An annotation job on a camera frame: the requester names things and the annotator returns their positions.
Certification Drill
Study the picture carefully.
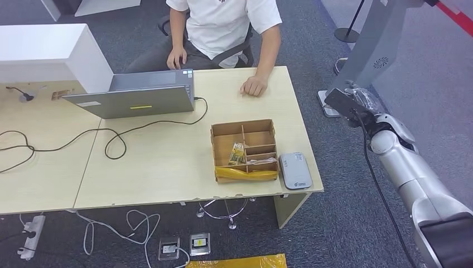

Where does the grey kiosk stand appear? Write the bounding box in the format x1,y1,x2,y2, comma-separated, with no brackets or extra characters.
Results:
317,0,437,118

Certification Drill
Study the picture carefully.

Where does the person's right hand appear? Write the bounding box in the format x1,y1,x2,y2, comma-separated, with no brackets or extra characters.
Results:
166,46,188,70

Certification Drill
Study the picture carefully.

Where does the grey laptop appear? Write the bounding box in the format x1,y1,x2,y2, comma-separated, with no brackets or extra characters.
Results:
61,69,196,120

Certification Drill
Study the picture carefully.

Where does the chrome ring base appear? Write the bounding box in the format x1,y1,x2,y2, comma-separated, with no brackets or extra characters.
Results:
334,57,349,75

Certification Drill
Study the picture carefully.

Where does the floor socket with yellow label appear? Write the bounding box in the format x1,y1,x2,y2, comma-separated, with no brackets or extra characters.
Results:
189,232,211,257

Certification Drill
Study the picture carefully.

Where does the yellow plastic bag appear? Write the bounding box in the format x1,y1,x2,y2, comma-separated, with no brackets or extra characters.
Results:
185,253,288,268

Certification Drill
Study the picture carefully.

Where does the floor socket with white plug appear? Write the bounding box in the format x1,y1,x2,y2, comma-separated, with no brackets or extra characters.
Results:
158,236,181,262

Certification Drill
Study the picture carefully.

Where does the brown wooden organiser box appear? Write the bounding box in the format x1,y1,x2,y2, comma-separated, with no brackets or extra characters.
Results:
210,118,279,185

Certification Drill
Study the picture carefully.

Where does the black stanchion post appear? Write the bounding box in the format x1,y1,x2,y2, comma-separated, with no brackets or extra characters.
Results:
334,0,366,44

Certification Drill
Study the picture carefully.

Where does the yellow plastic strip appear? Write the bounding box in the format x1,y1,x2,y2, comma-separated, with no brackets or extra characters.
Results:
215,166,278,182

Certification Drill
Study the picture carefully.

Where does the person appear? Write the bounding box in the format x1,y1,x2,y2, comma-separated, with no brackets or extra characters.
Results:
126,0,283,98

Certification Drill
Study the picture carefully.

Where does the white floor cable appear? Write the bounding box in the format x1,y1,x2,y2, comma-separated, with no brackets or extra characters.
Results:
66,210,191,268

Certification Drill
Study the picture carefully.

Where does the red barrier belt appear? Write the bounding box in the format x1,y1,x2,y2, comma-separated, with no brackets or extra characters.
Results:
434,1,473,38

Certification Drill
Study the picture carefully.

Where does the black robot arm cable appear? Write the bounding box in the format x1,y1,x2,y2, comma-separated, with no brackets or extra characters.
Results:
353,109,418,268

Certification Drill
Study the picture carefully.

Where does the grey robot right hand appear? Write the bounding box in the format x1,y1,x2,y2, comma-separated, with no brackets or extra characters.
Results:
345,84,387,116

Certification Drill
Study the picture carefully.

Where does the person's left hand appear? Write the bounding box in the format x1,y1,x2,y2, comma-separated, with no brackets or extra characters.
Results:
239,75,269,98

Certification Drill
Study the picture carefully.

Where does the short black plug cable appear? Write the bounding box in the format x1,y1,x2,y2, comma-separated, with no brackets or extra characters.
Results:
5,86,35,102

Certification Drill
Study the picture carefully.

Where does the grey card reader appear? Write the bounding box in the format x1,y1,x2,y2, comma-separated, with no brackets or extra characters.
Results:
279,152,313,190

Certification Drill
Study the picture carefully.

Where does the chrome chair base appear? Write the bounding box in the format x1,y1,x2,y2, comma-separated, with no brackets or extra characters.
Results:
196,198,257,231

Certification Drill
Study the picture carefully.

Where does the black office chair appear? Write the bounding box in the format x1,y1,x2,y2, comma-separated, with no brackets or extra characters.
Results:
157,15,255,69

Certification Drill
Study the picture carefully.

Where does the white power strip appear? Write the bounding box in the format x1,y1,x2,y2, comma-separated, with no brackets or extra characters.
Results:
17,215,46,261

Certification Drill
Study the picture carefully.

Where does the black laptop power cable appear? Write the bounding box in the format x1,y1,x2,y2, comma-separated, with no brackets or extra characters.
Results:
0,97,209,175

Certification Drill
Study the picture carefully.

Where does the beige desk leg panel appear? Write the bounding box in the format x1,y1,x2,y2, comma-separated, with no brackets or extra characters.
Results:
273,192,311,229

